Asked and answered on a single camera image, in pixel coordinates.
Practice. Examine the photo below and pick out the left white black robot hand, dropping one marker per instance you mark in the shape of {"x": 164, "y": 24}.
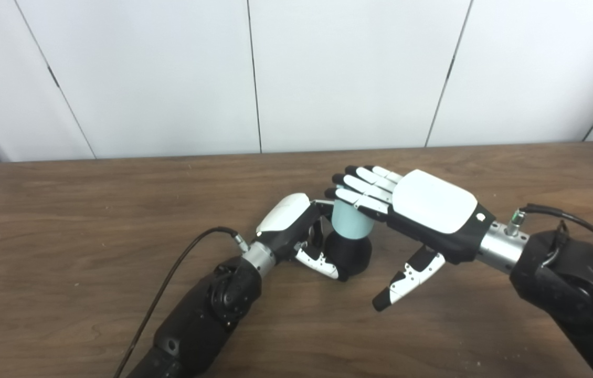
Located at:
{"x": 283, "y": 220}

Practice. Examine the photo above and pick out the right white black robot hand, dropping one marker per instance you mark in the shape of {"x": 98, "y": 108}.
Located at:
{"x": 433, "y": 205}

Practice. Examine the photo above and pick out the light blue cylinder cup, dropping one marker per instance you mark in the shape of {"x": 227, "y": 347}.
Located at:
{"x": 351, "y": 223}

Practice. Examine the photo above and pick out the black nozzle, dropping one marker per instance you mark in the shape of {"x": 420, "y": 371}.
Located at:
{"x": 351, "y": 257}

